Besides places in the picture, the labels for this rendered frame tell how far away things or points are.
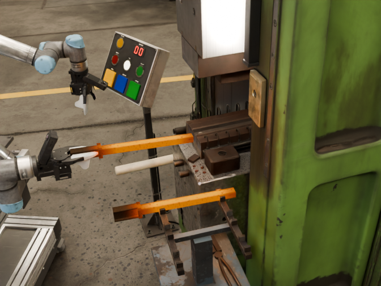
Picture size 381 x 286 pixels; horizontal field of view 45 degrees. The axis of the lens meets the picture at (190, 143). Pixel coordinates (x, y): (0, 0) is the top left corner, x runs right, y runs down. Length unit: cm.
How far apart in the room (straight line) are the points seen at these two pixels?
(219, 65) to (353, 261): 98
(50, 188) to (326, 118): 226
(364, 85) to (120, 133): 257
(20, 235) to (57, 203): 55
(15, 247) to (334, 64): 191
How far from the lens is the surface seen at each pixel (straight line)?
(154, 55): 214
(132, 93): 220
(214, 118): 199
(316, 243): 191
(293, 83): 134
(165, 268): 173
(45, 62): 200
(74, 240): 292
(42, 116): 425
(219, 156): 175
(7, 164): 158
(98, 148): 157
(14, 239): 274
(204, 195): 159
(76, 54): 211
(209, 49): 158
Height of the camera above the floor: 200
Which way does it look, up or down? 34 degrees down
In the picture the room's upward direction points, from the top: 3 degrees counter-clockwise
